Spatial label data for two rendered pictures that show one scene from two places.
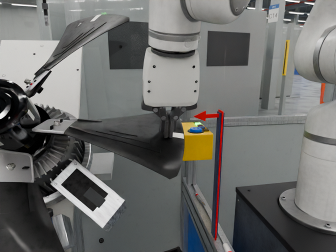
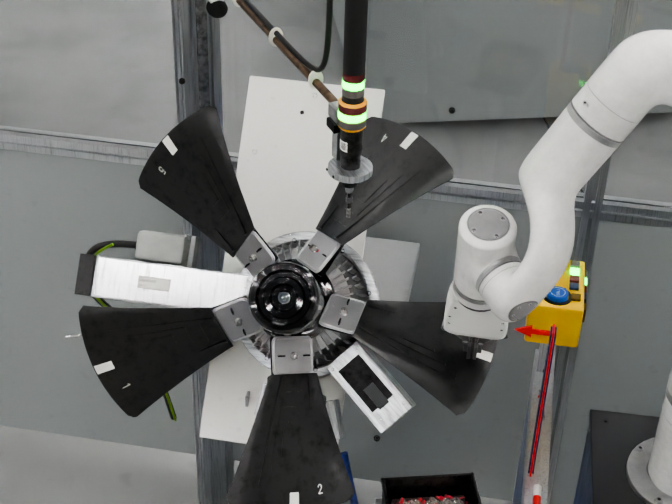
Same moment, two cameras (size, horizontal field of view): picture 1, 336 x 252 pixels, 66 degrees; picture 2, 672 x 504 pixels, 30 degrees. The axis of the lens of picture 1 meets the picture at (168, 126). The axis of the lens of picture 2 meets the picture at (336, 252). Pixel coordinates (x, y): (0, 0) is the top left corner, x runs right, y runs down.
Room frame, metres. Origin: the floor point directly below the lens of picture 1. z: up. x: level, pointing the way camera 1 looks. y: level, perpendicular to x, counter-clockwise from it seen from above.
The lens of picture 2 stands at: (-1.08, -0.27, 2.48)
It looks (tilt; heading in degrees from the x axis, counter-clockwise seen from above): 36 degrees down; 18
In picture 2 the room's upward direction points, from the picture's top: 2 degrees clockwise
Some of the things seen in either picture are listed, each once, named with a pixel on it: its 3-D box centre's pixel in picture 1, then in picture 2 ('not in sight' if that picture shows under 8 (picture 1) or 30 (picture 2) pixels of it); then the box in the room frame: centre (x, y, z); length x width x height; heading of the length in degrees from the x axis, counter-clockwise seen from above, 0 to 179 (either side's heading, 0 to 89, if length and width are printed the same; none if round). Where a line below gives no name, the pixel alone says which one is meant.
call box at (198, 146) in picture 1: (192, 141); (554, 303); (0.86, -0.08, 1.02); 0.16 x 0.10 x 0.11; 9
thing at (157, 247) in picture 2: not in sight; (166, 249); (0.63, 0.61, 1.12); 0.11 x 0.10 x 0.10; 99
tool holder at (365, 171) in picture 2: not in sight; (348, 141); (0.52, 0.23, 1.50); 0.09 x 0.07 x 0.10; 44
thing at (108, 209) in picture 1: (92, 197); (372, 386); (0.55, 0.18, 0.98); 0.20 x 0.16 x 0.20; 9
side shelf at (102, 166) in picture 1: (70, 167); (331, 269); (1.04, 0.42, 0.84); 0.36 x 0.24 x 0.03; 99
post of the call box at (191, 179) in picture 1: (191, 168); (548, 343); (0.86, -0.08, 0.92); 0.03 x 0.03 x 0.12; 9
